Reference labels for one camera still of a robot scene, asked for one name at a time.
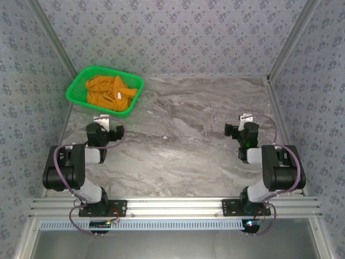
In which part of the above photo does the aluminium frame leg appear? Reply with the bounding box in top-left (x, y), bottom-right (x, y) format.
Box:
top-left (307, 217), bottom-right (337, 259)
top-left (12, 217), bottom-right (41, 259)

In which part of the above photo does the orange t-shirt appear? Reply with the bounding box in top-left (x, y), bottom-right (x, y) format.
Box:
top-left (85, 75), bottom-right (137, 113)

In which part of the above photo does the aluminium mounting rail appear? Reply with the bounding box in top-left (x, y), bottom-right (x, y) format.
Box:
top-left (28, 196), bottom-right (323, 219)

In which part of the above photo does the grey metal panel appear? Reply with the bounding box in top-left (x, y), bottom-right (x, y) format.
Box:
top-left (32, 229), bottom-right (321, 259)

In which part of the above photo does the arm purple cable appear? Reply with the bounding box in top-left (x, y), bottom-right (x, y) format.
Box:
top-left (53, 116), bottom-right (126, 238)
top-left (241, 114), bottom-right (303, 238)

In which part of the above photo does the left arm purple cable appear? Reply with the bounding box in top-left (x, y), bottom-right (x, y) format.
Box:
top-left (53, 116), bottom-right (126, 238)

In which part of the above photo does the green plastic basket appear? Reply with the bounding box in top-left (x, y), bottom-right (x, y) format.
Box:
top-left (65, 65), bottom-right (146, 119)

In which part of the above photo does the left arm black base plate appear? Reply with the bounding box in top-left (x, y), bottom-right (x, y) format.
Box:
top-left (78, 199), bottom-right (128, 217)

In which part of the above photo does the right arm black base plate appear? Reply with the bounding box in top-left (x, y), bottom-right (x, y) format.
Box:
top-left (221, 199), bottom-right (272, 217)

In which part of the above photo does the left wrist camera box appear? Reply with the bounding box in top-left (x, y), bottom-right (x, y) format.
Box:
top-left (93, 114), bottom-right (111, 133)

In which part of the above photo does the aluminium frame post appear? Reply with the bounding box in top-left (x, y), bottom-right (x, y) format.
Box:
top-left (26, 0), bottom-right (79, 79)
top-left (266, 0), bottom-right (322, 81)

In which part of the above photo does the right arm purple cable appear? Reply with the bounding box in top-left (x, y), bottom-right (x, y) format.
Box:
top-left (241, 114), bottom-right (303, 238)

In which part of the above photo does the slotted cable duct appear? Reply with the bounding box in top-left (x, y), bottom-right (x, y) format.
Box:
top-left (39, 219), bottom-right (246, 231)

